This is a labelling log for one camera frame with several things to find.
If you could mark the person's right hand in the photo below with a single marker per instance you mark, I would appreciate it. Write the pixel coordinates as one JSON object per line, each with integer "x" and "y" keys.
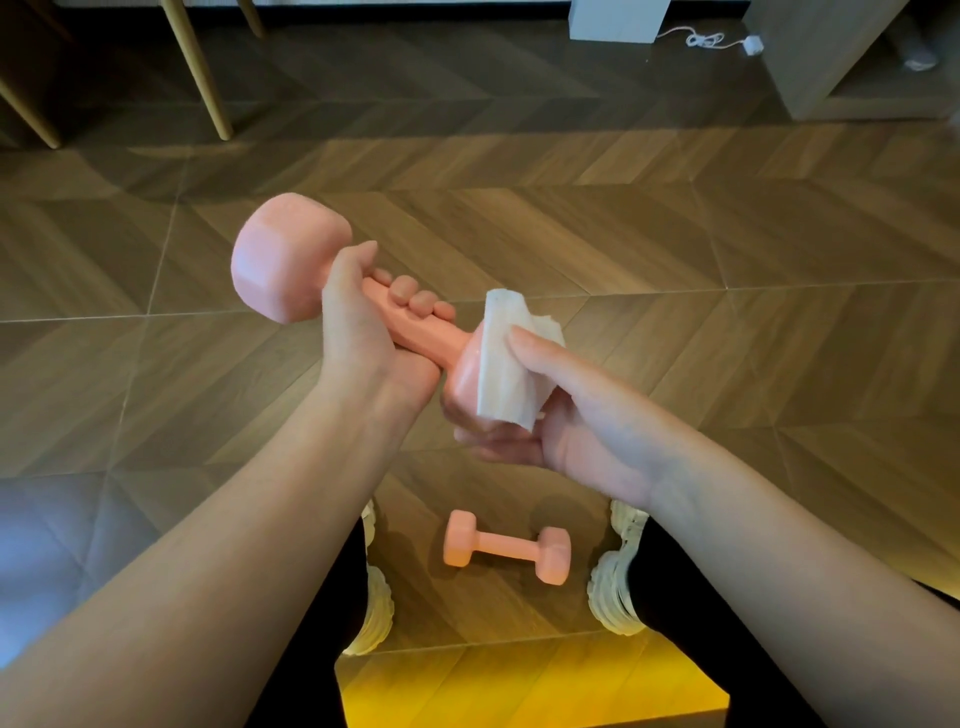
{"x": 592, "y": 435}

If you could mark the person's left hand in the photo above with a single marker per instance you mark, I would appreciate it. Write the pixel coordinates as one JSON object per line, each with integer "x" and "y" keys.
{"x": 360, "y": 337}

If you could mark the person's left thumb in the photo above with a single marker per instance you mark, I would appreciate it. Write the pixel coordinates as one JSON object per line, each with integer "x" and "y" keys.
{"x": 354, "y": 274}

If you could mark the person's left little finger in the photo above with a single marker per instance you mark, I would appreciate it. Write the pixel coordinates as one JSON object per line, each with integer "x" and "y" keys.
{"x": 444, "y": 310}

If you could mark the person's right thumb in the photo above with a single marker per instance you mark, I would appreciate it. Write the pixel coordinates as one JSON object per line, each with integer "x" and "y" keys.
{"x": 547, "y": 356}

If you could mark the person's left middle finger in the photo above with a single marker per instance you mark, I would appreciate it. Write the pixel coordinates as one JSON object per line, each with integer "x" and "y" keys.
{"x": 403, "y": 291}

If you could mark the white tissue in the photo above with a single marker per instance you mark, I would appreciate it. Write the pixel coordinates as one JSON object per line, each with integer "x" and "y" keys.
{"x": 506, "y": 375}

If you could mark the pink dumbbell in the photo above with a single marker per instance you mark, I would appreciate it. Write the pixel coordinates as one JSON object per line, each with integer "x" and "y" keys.
{"x": 277, "y": 259}
{"x": 506, "y": 546}

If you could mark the person's left forearm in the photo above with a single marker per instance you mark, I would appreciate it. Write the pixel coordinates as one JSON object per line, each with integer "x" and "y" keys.
{"x": 195, "y": 570}

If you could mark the person's right forearm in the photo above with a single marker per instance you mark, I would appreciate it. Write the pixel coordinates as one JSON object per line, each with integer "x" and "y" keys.
{"x": 810, "y": 585}

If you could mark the person's white right shoe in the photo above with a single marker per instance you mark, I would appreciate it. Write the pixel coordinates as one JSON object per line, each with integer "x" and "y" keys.
{"x": 611, "y": 577}

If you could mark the person's white shoe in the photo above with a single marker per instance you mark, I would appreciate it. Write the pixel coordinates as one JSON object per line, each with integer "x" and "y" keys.
{"x": 611, "y": 577}
{"x": 375, "y": 607}

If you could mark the wooden chair leg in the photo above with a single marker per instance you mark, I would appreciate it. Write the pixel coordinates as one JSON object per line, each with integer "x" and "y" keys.
{"x": 253, "y": 16}
{"x": 30, "y": 112}
{"x": 196, "y": 67}

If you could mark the person's white left shoe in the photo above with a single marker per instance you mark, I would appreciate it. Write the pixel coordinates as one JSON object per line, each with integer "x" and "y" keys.
{"x": 375, "y": 607}

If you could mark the person's black right trouser leg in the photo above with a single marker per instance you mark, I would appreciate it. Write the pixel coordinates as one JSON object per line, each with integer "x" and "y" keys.
{"x": 697, "y": 637}

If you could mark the person's black trouser leg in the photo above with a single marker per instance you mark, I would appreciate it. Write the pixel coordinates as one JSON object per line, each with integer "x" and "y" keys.
{"x": 697, "y": 637}
{"x": 315, "y": 675}

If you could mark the white box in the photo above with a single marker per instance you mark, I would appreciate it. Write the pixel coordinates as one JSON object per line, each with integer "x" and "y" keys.
{"x": 619, "y": 19}

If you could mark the person's black left trouser leg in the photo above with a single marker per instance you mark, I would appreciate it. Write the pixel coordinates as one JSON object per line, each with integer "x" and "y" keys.
{"x": 315, "y": 675}

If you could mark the wooden cabinet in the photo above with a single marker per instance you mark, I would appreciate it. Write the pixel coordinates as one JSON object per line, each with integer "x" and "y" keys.
{"x": 817, "y": 52}

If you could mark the white slipper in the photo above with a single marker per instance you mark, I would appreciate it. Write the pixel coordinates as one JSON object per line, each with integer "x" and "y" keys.
{"x": 919, "y": 52}

